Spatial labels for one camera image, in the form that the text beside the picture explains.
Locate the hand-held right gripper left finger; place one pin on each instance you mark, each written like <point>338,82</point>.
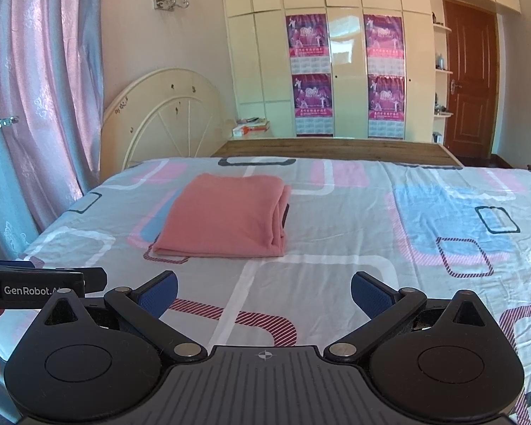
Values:
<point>160,295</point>

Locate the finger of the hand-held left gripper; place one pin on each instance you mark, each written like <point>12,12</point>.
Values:
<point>95,280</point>
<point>6,264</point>

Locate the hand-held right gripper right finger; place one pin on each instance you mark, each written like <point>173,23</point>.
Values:
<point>371,296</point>

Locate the pink sweater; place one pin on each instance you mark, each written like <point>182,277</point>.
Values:
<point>221,217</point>

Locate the printed bed sheet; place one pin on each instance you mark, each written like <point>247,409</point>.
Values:
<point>358,230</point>

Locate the metal curtain holdback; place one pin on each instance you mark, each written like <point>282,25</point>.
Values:
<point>6,121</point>

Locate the wooden bed platform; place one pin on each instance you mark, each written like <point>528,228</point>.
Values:
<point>336,151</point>

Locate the pink blue curtain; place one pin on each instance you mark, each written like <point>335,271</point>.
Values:
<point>40,97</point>

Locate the white orange box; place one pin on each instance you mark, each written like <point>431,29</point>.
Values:
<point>248,131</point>

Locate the cream round headboard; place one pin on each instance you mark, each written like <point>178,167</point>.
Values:
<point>159,97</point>

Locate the purple calendar poster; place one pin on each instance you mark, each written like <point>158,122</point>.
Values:
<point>306,37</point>
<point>386,102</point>
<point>313,99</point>
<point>382,37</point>

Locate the stack of books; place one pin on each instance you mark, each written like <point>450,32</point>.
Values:
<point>254,121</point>

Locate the dark ornament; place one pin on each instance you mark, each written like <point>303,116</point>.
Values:
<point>440,106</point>

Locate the cream wardrobe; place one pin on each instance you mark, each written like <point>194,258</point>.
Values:
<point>345,75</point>

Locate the cream corner shelf unit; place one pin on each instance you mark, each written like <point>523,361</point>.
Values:
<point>442,79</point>

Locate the grey bottle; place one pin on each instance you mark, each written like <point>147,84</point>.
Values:
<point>440,62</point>

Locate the brown wooden door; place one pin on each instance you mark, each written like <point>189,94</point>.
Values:
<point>471,53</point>

